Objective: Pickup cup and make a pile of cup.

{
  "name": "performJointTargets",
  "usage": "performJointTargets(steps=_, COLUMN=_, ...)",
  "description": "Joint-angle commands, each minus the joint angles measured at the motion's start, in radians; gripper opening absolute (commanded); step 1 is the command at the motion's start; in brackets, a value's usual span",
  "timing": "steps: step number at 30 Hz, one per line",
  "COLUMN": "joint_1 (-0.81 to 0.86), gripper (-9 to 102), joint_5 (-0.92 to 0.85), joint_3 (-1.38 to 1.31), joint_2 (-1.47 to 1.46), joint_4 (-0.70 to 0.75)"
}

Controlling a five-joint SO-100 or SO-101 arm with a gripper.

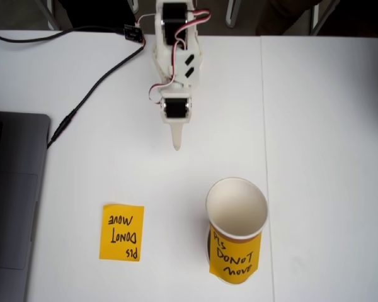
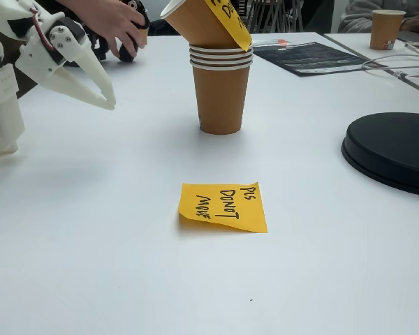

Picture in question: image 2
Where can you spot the black bag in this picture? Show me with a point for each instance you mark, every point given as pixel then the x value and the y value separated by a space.
pixel 160 29

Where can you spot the yellow handwritten sticky note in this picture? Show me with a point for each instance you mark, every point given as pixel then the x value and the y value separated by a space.
pixel 232 21
pixel 223 206

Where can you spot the person's hand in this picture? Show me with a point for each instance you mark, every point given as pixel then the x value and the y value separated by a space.
pixel 417 25
pixel 111 21

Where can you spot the brown paper cup with note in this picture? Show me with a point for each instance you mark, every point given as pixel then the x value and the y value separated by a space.
pixel 195 24

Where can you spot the white and orange packet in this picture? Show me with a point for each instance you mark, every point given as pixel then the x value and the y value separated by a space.
pixel 272 42

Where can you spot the black round disc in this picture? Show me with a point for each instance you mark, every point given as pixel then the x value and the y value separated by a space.
pixel 394 146

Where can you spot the brown paper cup with label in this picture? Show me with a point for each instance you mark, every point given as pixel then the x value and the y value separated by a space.
pixel 385 28

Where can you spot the metal chair frames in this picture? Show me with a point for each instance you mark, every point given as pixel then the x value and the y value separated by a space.
pixel 269 15

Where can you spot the grey laptop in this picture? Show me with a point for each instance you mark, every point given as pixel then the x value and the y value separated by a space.
pixel 417 37

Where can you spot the black printed brochure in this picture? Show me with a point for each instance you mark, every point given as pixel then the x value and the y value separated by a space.
pixel 314 59

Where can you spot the black leader arm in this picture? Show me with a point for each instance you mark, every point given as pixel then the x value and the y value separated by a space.
pixel 127 52

